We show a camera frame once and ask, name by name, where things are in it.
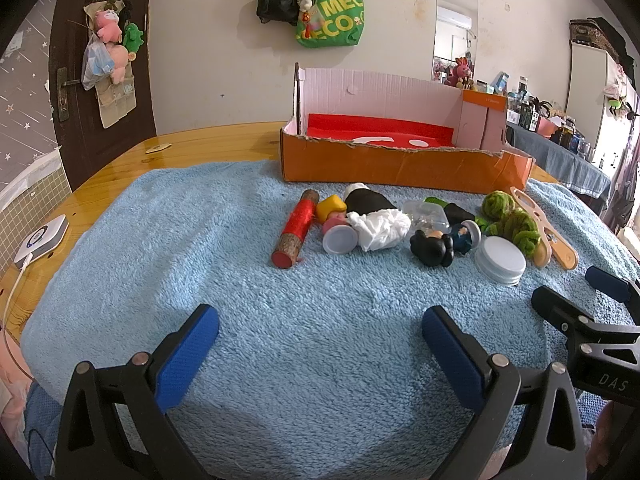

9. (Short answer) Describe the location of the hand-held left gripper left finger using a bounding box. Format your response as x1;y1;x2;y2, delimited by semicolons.
52;304;221;480

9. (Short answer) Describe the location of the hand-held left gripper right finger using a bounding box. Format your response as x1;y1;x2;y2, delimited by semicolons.
421;305;588;480

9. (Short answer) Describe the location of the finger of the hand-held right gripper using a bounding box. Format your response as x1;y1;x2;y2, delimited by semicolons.
531;285;640;343
585;265;640;311

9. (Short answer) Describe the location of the white round jar lid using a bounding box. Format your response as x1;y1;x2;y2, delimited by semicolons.
474;236;527;287

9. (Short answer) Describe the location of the green yarn ball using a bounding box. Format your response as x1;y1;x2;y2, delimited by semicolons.
481;191;516;221
482;208;543;256

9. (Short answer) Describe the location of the black-haired figurine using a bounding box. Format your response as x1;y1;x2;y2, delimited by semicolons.
410;220;482;268

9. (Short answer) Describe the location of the green and black snack packet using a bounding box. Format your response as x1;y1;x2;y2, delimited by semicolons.
424;195;478;228

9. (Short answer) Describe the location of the clear plastic container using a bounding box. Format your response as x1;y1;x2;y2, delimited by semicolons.
402;200;451;236

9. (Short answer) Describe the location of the blonde doll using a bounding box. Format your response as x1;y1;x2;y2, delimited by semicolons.
315;195;358;256

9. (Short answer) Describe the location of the red cylinder with bark end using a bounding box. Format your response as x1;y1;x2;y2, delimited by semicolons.
271;189;321;271

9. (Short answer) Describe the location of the orange cardboard box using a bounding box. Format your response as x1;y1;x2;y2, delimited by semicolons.
280;62;536;196

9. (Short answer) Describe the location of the light blue fleece blanket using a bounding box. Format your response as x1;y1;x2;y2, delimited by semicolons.
20;160;640;480

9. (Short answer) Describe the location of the cluttered side table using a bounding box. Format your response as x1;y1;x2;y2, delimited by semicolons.
475;72;616;171

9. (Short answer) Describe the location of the pink cloth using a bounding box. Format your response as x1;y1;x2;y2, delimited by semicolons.
0;345;36;441

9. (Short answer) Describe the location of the hanging green plush ornament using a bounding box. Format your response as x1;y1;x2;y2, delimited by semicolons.
602;80;640;121

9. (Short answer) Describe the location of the white square device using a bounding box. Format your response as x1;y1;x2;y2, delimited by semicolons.
14;214;69;268

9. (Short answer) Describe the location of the white refrigerator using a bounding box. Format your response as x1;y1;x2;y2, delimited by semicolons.
565;42;638;186

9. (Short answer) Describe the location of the dark brown door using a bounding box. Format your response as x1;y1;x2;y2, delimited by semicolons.
47;0;158;193

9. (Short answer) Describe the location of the pink rabbit plush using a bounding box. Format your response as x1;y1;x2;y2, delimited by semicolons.
444;56;475;88

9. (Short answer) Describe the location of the dark patterned bag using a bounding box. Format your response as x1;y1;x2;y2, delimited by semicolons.
569;16;636;76

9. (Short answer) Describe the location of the clear plastic bag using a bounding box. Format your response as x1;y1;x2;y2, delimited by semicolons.
81;35;116;92

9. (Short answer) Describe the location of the pink pig plush toy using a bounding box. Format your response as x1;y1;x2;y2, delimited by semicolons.
107;44;136;85

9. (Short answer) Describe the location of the green plush toy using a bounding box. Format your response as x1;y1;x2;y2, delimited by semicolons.
122;22;146;53

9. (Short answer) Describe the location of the pink plush toy with hat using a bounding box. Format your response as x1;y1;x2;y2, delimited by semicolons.
95;8;123;43

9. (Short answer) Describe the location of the green tote bag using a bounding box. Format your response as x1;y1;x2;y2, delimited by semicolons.
296;0;366;49

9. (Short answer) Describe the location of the white cable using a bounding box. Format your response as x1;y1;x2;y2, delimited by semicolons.
0;255;33;341

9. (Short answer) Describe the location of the frameless wall mirror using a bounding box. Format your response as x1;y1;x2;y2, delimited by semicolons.
431;0;479;91

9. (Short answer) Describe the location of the metal door handle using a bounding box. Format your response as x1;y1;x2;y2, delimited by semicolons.
56;67;83;122

